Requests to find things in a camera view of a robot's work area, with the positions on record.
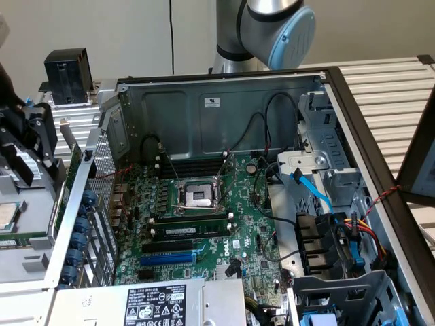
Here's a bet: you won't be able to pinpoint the long black curved wire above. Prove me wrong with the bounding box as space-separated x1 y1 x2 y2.
252 162 297 225

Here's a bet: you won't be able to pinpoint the silver CPU chip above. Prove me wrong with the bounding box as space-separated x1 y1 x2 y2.
0 201 29 232

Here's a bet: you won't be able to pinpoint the green Dell motherboard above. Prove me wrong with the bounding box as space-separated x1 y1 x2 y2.
114 152 290 316

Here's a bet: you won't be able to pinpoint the thin metal locking lever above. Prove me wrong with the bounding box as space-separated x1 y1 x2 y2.
158 142 181 186

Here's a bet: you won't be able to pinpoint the grey metal disk bay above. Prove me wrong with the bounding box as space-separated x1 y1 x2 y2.
277 90 365 213

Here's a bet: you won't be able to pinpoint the grey power supply unit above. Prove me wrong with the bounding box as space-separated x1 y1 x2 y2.
54 278 246 326

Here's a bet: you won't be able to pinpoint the black CPU cooler block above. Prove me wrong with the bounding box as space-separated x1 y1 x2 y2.
38 47 99 109

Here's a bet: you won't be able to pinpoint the black RAM slot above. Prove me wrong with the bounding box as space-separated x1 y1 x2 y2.
159 163 224 170
149 213 235 225
161 172 222 179
160 168 224 175
159 158 225 165

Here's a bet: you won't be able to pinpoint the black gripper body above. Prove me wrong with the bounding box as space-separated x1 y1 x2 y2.
0 61 59 187

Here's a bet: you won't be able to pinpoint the yellow red power wires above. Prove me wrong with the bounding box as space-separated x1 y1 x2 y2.
343 219 389 259

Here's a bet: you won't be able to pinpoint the thin red wire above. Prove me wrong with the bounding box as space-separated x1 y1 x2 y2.
94 164 135 219

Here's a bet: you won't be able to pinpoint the silver chipset heat sink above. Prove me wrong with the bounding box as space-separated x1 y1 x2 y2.
215 264 239 280

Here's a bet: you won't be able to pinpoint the black thin motherboard wire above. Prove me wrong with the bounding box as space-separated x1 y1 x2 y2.
262 233 300 263

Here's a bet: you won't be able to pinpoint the red black twisted wire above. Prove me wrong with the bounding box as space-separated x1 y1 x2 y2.
360 185 402 222

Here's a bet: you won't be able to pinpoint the thin black wall cable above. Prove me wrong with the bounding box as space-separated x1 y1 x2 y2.
168 0 175 75

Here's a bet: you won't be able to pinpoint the grey parts rack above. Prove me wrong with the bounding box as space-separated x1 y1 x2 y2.
0 154 71 283

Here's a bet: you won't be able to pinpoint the long black expansion slot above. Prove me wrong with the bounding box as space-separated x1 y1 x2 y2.
141 239 194 255

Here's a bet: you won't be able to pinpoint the silver CPU socket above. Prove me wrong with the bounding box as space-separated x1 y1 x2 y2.
169 176 227 217

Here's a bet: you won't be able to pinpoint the grey perforated drive cage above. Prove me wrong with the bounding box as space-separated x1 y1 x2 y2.
287 270 415 326

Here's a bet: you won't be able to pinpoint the black arched wire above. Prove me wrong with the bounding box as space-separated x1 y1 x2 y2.
226 111 269 152

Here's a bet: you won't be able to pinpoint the short black looped wire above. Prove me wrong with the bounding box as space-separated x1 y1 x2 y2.
140 133 168 168

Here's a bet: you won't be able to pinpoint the black plastic fan shroud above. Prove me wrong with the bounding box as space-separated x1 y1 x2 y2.
294 212 341 276

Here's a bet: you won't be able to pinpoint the blue expansion slot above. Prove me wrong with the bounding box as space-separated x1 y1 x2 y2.
139 253 198 268

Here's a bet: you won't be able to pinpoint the dark framed side panel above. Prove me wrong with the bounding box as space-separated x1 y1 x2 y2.
396 86 435 207

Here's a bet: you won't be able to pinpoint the blue SATA wire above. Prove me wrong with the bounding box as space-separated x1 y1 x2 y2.
288 167 366 271

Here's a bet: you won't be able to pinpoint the metal socket cover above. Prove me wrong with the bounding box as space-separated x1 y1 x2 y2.
213 152 238 208

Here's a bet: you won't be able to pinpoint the open grey PC case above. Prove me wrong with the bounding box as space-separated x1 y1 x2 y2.
43 66 435 326

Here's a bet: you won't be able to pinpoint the tall black looped wire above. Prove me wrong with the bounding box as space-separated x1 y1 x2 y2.
264 91 300 151

